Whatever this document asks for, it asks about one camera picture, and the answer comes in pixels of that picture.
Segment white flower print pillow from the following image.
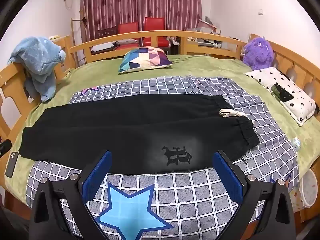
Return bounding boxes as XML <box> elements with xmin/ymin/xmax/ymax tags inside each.
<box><xmin>244</xmin><ymin>67</ymin><xmax>317</xmax><ymax>127</ymax></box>

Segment grey checkered star blanket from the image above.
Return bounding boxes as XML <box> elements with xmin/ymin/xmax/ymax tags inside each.
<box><xmin>26</xmin><ymin>75</ymin><xmax>300</xmax><ymax>240</ymax></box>

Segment pile of boxes and papers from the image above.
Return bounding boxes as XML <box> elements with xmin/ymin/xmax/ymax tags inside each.
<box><xmin>186</xmin><ymin>16</ymin><xmax>242</xmax><ymax>53</ymax></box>

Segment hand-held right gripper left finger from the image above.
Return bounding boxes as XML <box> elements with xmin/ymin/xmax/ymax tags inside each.
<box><xmin>29</xmin><ymin>150</ymin><xmax>113</xmax><ymax>240</ymax></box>

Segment purple plush toy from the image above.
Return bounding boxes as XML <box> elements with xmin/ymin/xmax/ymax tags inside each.
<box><xmin>242</xmin><ymin>36</ymin><xmax>275</xmax><ymax>71</ymax></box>

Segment green bed sheet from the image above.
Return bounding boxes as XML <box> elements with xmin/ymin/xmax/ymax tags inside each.
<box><xmin>4</xmin><ymin>54</ymin><xmax>320</xmax><ymax>200</ymax></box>

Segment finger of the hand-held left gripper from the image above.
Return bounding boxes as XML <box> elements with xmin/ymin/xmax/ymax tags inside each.
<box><xmin>0</xmin><ymin>139</ymin><xmax>12</xmax><ymax>158</ymax></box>

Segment dark green cloth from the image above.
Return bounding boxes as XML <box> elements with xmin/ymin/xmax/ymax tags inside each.
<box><xmin>271</xmin><ymin>84</ymin><xmax>282</xmax><ymax>98</ymax></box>

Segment wooden coat stand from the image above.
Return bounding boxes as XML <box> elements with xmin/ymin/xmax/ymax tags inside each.
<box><xmin>70</xmin><ymin>7</ymin><xmax>88</xmax><ymax>47</ymax></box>

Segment wooden bed frame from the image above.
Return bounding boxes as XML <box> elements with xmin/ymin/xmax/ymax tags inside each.
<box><xmin>0</xmin><ymin>29</ymin><xmax>320</xmax><ymax>220</ymax></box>

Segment red chair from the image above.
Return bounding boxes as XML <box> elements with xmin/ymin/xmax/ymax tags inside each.
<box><xmin>117</xmin><ymin>22</ymin><xmax>140</xmax><ymax>51</ymax></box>
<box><xmin>142</xmin><ymin>17</ymin><xmax>167</xmax><ymax>54</ymax></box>

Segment colourful geometric pillow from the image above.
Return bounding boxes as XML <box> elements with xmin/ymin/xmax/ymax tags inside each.
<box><xmin>118</xmin><ymin>47</ymin><xmax>173</xmax><ymax>73</ymax></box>

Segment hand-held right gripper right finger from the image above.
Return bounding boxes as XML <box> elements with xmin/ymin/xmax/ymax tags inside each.
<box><xmin>212</xmin><ymin>151</ymin><xmax>299</xmax><ymax>240</ymax></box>

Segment dark red striped curtain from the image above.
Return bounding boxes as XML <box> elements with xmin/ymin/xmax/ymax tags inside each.
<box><xmin>80</xmin><ymin>0</ymin><xmax>202</xmax><ymax>43</ymax></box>

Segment white plastic bin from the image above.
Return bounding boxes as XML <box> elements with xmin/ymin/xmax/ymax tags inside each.
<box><xmin>291</xmin><ymin>167</ymin><xmax>320</xmax><ymax>208</ymax></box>

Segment light blue towel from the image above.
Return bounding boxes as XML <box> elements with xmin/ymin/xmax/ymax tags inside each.
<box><xmin>7</xmin><ymin>36</ymin><xmax>67</xmax><ymax>103</ymax></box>

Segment black pants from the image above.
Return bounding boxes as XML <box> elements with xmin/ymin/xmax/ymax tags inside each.
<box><xmin>19</xmin><ymin>94</ymin><xmax>260</xmax><ymax>175</ymax></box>

